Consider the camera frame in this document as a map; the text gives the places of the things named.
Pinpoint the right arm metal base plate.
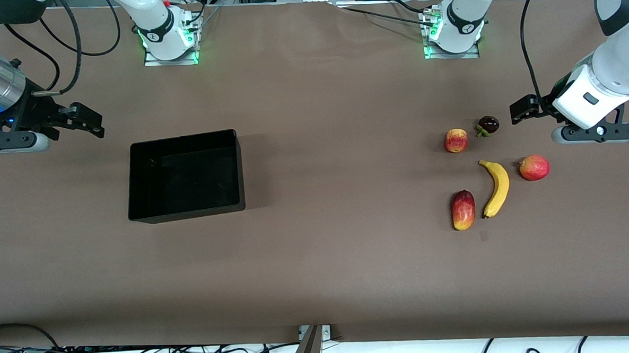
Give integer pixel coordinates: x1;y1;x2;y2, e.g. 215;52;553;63
142;20;200;67

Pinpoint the black plastic box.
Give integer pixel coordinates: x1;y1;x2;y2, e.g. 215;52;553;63
125;129;247;225

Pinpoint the silver metal bracket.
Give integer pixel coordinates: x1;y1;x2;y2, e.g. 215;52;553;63
298;324;332;342

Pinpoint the yellow banana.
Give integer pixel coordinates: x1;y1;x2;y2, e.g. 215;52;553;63
478;158;512;219

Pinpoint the round red apple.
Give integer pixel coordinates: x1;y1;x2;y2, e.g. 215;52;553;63
519;154;551;182

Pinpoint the small red-yellow apple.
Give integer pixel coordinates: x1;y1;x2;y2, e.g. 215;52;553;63
443;128;469;154

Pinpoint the dark purple mangosteen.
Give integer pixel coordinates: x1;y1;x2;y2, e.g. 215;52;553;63
475;115;501;138

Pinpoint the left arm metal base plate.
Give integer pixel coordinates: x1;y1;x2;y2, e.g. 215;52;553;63
421;7;481;61

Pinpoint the black looping cable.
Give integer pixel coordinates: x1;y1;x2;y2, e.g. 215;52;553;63
0;321;64;353

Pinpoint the red-yellow mango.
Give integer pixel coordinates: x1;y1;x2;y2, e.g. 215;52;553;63
450;189;477;232

